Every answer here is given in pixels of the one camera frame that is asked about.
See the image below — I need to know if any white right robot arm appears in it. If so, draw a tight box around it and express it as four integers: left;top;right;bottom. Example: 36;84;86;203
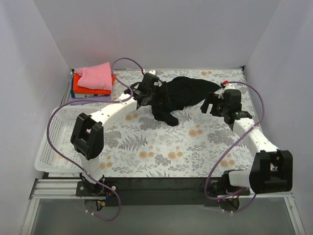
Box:
201;89;293;195

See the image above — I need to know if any floral patterned table mat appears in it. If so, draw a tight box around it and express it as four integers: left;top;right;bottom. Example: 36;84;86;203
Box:
96;69;260;178

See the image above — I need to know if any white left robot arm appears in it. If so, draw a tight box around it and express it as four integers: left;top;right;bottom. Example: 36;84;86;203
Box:
70;73;169;196

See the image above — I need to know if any lavender folded t shirt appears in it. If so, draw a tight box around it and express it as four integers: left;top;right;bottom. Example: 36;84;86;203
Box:
67;95;111;105

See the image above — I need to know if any black t shirt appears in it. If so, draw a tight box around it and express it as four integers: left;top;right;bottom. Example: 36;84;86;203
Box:
151;76;221;126

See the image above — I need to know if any pink folded t shirt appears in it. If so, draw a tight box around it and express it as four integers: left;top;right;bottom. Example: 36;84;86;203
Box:
74;62;113;91

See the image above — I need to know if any aluminium frame rail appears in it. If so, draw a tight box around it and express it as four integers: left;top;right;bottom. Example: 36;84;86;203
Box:
20;178;84;235

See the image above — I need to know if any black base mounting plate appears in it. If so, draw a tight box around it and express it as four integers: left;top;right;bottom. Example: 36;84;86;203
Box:
75;177;238;207

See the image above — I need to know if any orange folded t shirt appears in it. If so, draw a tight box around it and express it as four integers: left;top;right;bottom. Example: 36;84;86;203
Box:
72;73;115;95

